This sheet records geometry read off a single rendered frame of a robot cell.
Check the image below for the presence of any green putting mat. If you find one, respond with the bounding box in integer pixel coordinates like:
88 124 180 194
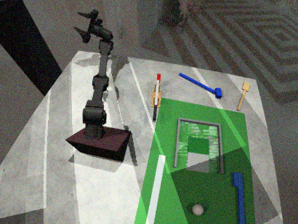
134 98 255 224

